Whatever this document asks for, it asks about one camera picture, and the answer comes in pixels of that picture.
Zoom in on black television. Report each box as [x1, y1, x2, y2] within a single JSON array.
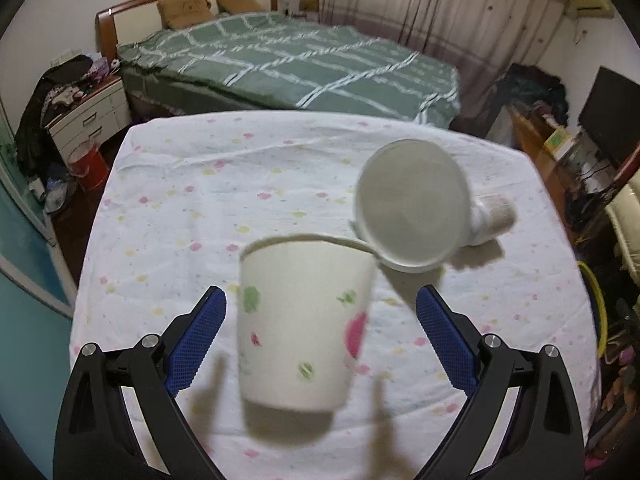
[[578, 66, 640, 171]]

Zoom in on pile of dark clothes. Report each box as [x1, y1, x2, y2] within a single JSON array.
[[15, 55, 121, 171]]

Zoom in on white nightstand with wooden top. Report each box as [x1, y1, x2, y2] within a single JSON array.
[[44, 75, 133, 161]]

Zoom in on dark clothes heap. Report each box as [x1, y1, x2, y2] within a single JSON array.
[[492, 62, 568, 131]]

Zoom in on paper cup with coloured dots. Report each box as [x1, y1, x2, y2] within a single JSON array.
[[239, 232, 377, 413]]

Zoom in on yellowed air conditioner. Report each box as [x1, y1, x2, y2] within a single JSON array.
[[564, 0, 613, 20]]

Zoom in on wooden desk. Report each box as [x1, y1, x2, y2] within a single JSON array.
[[510, 107, 586, 186]]

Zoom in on plain brown pillow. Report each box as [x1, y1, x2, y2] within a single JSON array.
[[214, 0, 266, 13]]

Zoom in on red bucket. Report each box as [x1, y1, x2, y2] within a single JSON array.
[[66, 141, 110, 191]]

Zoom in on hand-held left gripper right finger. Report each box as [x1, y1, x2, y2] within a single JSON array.
[[415, 285, 586, 480]]

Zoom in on small green and yellow box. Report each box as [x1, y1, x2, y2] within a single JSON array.
[[544, 127, 573, 153]]

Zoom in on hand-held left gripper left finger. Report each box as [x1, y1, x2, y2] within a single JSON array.
[[52, 286, 228, 480]]

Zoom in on pink striped curtain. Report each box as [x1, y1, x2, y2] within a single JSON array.
[[320, 0, 576, 68]]

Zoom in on bluish plastic bag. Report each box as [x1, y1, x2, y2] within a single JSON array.
[[42, 177, 76, 213]]

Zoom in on frosted glass sliding door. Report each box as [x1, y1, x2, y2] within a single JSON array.
[[0, 105, 76, 321]]

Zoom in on trash bin with yellow rim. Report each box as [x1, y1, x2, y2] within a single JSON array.
[[577, 260, 608, 356]]

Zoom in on brown pillow with face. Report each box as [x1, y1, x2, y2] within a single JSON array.
[[156, 0, 213, 30]]

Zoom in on bed with green quilt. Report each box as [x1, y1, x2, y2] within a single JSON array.
[[116, 10, 462, 126]]

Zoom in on cream cushioned chair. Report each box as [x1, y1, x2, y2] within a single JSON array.
[[605, 170, 640, 281]]

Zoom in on wooden bed headboard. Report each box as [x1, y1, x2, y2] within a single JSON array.
[[95, 0, 278, 58]]

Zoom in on small white bottle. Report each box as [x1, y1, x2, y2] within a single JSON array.
[[450, 191, 517, 247]]

